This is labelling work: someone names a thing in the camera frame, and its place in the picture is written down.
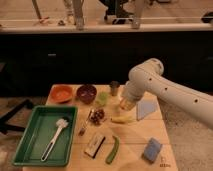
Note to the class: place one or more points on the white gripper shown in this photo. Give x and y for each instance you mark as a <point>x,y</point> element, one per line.
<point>131,94</point>

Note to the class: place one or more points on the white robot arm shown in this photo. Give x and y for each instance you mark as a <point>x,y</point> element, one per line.
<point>147,77</point>

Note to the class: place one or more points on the small metal cup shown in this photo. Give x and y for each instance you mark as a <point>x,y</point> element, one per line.
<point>114,87</point>

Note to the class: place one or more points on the light green cup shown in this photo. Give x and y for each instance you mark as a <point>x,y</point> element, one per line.
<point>102,98</point>

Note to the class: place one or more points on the light blue folded cloth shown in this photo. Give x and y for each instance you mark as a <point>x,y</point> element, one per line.
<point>145,107</point>

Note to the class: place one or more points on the yellow banana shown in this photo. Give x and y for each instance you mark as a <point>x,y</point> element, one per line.
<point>122,119</point>

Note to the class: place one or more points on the dark purple bowl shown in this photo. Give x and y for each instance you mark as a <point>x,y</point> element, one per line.
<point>86,93</point>

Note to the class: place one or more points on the blue sponge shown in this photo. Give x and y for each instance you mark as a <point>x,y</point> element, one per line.
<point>152,150</point>

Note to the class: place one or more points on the metal fork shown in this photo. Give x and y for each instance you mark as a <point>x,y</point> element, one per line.
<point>84,126</point>

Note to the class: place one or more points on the green cucumber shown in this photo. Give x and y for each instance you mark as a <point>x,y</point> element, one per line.
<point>109,159</point>

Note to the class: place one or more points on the white black eraser block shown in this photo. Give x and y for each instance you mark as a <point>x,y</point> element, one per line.
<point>94,144</point>

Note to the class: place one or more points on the orange bowl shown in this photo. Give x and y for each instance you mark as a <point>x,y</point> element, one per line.
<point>61,93</point>

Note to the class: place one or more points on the white dish brush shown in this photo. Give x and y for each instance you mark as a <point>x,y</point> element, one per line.
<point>61,124</point>

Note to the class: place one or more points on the green plastic tray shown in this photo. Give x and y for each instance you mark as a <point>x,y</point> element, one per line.
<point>40,130</point>

